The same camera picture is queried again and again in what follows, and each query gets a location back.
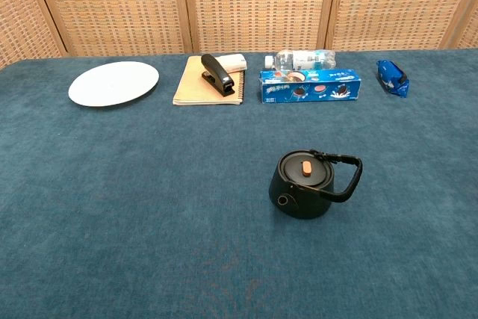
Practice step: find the blue clip tool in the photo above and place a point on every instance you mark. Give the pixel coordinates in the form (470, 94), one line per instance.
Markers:
(390, 78)

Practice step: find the clear plastic water bottle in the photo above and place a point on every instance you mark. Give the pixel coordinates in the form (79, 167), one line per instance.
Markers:
(298, 59)

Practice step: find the woven bamboo folding screen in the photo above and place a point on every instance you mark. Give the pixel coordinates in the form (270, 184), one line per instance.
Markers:
(257, 5)

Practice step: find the white round plate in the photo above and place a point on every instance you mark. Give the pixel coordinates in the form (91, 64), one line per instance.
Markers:
(112, 83)

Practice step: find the brown spiral notebook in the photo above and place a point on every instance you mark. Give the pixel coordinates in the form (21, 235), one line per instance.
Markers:
(190, 89)

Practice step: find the blue Oreo cookie box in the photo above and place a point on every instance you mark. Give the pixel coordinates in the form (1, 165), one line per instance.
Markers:
(310, 89)

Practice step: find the blue table cloth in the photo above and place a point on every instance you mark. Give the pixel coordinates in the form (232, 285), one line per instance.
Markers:
(149, 203)

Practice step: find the black kettle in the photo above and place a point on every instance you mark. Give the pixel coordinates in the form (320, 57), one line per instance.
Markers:
(302, 199)

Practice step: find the black stapler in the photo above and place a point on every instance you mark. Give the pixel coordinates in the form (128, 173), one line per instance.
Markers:
(218, 76)

